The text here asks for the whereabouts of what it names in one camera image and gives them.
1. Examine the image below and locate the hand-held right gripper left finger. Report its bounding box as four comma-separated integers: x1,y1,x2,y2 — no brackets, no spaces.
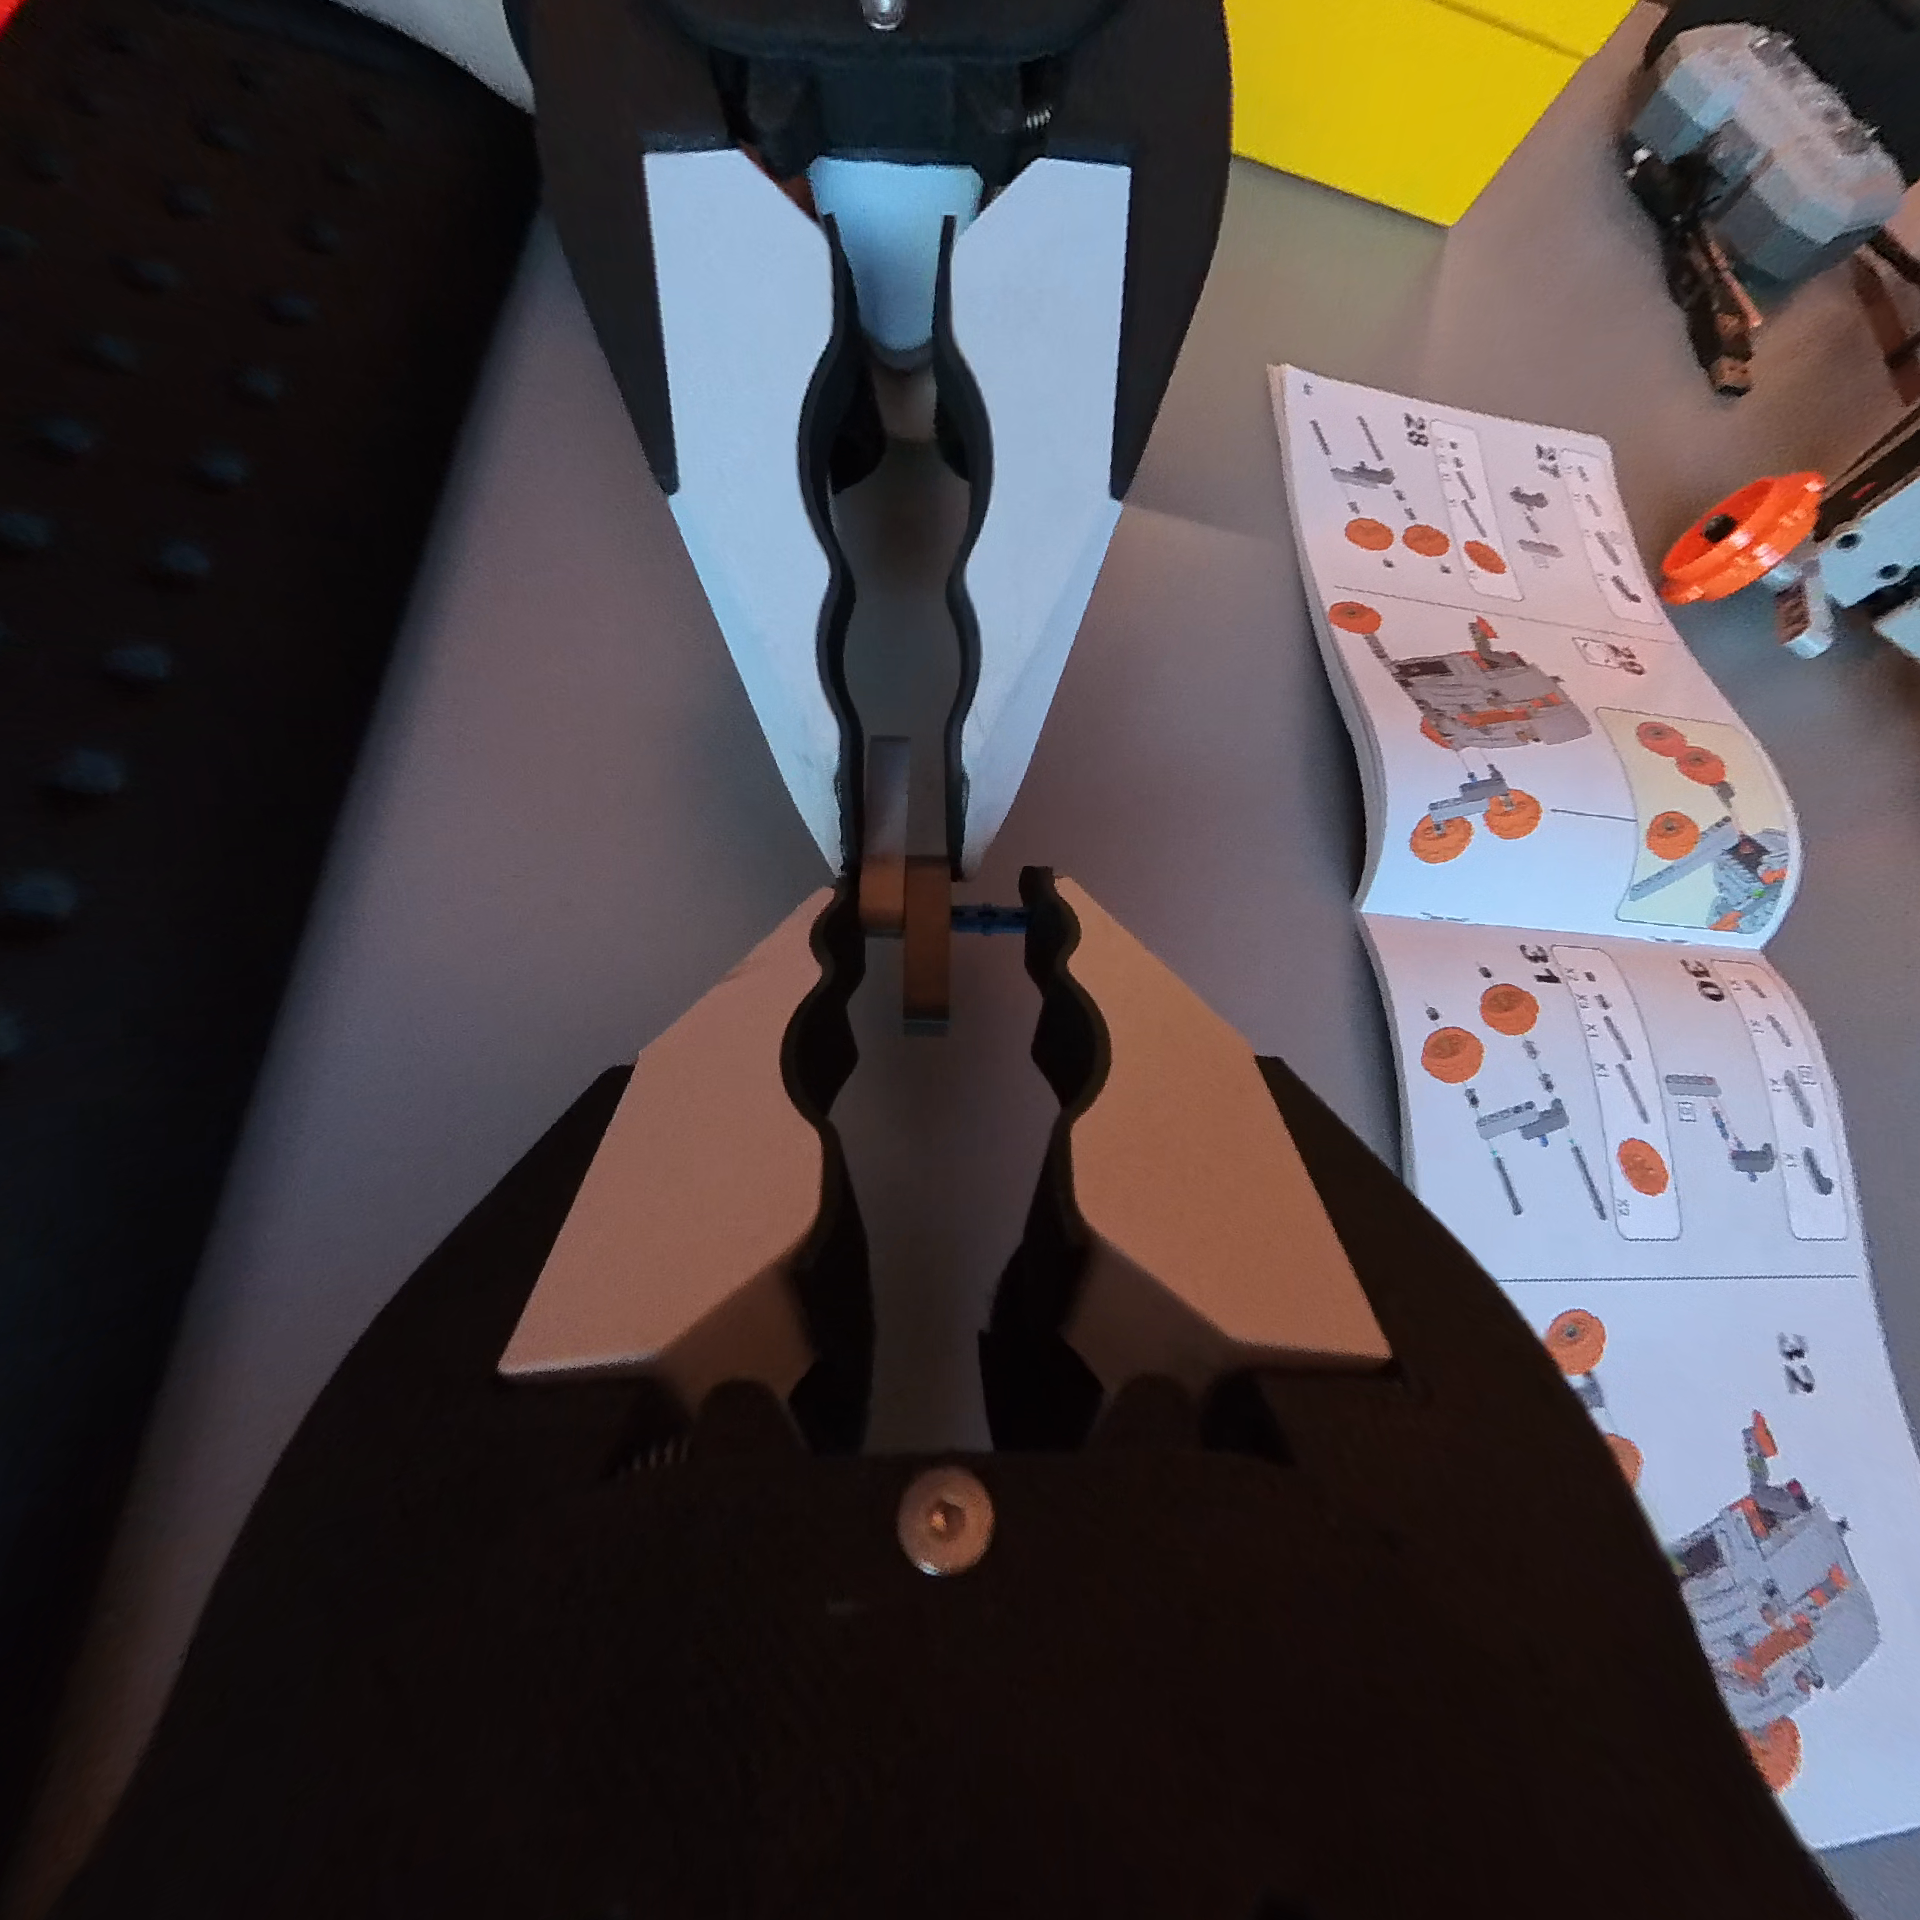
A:
499,876,873,1452

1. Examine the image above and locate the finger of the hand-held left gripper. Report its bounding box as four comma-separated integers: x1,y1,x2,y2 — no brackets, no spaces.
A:
645,151,877,880
937,157,1135,880

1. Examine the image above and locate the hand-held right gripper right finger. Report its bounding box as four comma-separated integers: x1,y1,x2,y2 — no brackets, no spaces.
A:
991,866,1394,1452

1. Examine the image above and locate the grey holed building beam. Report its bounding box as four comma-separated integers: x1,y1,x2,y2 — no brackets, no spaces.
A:
863,852,959,1041

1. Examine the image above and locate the open instruction booklet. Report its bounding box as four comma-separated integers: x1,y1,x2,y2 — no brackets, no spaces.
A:
1266,360,1920,1855

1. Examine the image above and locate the yellow storage bin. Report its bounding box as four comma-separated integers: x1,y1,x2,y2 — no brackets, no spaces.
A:
1230,0,1639,228

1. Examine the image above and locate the orange wheel assembly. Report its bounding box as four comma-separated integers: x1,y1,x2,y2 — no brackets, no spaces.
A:
1657,442,1920,662

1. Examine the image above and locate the grey robot model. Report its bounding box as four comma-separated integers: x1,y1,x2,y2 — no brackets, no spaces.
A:
1617,23,1920,401

